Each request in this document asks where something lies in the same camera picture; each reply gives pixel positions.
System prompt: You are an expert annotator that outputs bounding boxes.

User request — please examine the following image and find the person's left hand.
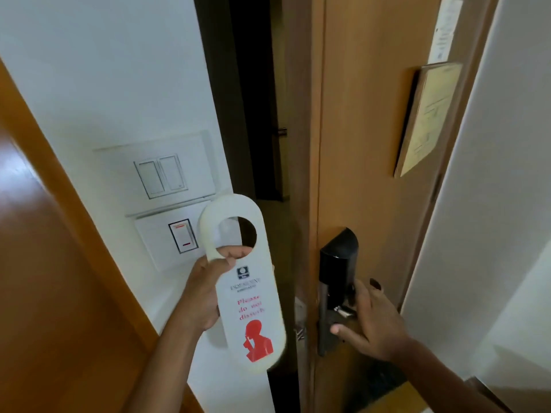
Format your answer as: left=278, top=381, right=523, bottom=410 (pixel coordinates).
left=178, top=246, right=255, bottom=336

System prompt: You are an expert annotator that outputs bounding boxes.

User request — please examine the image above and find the person's right hand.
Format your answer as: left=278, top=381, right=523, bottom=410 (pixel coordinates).
left=330, top=278, right=415, bottom=363

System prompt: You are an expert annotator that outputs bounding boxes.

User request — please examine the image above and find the white door hanger sign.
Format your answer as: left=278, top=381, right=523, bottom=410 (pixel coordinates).
left=198, top=194, right=287, bottom=375

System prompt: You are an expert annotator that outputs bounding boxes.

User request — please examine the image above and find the person's left forearm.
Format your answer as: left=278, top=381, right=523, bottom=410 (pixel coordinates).
left=123, top=311, right=205, bottom=413

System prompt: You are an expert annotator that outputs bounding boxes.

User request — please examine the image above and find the person's right forearm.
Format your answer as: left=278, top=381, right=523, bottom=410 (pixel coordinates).
left=389, top=340, right=511, bottom=413

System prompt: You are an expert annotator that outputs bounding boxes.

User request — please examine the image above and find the metal latch plate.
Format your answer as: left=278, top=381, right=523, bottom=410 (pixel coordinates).
left=294, top=297, right=309, bottom=345

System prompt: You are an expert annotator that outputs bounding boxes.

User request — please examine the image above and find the black door lock plate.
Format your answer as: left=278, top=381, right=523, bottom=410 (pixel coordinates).
left=318, top=228, right=360, bottom=358

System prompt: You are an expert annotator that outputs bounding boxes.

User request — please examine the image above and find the dark brown wooden panel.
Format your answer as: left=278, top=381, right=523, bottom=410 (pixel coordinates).
left=0, top=124, right=149, bottom=413

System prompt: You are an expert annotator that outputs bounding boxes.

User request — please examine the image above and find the wooden room door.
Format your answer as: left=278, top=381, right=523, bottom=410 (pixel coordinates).
left=282, top=0, right=502, bottom=413

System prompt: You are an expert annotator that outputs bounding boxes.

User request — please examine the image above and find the framed notice board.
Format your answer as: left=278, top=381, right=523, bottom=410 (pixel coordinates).
left=394, top=62, right=464, bottom=178

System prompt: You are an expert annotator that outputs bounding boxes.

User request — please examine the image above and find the white paper notice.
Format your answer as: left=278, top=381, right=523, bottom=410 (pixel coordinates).
left=427, top=0, right=465, bottom=65

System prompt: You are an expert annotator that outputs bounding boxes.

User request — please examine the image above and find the white single switch panel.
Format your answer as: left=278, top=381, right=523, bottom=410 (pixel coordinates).
left=134, top=201, right=242, bottom=272

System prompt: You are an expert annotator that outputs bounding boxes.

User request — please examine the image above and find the white double light switch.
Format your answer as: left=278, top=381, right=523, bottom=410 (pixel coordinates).
left=92, top=130, right=217, bottom=218

